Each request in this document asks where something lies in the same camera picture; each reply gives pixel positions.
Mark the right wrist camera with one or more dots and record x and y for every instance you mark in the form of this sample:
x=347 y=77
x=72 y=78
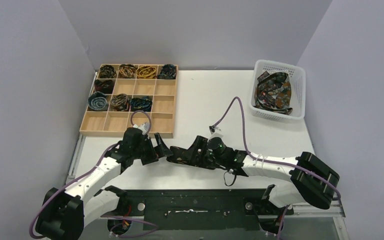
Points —
x=216 y=132

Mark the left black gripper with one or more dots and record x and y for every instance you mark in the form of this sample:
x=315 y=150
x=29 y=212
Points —
x=151 y=149

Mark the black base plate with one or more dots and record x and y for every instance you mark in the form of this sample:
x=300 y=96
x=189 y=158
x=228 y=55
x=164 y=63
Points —
x=211 y=209

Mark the dark blue rolled tie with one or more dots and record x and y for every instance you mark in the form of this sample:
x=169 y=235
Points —
x=168 y=72

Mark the white plastic basket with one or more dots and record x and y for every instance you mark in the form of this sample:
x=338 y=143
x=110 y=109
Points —
x=297 y=77

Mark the teal dark rolled tie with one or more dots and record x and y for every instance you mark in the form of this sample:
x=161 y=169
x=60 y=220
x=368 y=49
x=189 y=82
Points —
x=143 y=103

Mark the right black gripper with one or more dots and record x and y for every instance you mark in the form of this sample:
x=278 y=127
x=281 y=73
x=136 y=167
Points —
x=200 y=143

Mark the pile of patterned ties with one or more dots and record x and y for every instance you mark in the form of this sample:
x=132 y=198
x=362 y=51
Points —
x=273 y=93

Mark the yellow rolled tie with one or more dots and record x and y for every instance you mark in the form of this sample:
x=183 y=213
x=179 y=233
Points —
x=146 y=72

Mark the black gold floral tie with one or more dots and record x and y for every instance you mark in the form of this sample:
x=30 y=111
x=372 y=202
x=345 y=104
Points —
x=180 y=156

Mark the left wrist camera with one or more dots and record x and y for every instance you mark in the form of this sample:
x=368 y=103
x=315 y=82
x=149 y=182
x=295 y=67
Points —
x=144 y=127

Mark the brown patterned rolled tie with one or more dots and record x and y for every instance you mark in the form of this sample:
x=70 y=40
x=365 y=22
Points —
x=120 y=102

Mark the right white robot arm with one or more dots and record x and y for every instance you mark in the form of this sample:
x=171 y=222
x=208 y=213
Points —
x=307 y=178

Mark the wooden compartment tray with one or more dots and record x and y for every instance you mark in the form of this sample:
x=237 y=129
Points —
x=127 y=94

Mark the dark rolled tie top-left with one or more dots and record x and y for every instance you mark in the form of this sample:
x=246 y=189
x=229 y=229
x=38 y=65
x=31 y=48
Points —
x=107 y=71

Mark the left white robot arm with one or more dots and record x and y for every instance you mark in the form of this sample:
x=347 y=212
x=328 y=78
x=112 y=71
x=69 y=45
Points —
x=65 y=211

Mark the light blue rolled tie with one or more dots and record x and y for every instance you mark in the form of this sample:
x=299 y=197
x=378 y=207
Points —
x=98 y=102

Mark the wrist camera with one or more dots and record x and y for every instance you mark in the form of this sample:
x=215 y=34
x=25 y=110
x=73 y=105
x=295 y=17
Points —
x=216 y=132
x=144 y=127

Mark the maroon rolled tie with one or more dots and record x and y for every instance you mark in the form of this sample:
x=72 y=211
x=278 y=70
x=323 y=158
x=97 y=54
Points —
x=105 y=86

